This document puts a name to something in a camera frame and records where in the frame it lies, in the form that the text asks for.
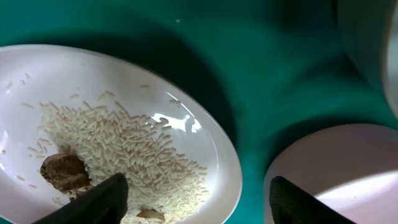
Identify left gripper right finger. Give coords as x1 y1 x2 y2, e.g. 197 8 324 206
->
269 176 354 224

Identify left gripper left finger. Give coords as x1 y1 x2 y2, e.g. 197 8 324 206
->
34 173 128 224

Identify brown food scrap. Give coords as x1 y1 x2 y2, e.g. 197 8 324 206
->
40 154 93 197

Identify pile of rice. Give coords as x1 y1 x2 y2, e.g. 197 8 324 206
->
32 103 210 223

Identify small white bowl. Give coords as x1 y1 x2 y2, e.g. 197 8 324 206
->
264 124 397 223

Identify large white plate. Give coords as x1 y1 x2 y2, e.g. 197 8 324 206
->
1 45 243 223

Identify teal serving tray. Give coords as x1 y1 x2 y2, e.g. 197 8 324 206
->
1 0 397 223

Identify grey saucer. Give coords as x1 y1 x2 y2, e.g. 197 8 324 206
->
336 0 397 116

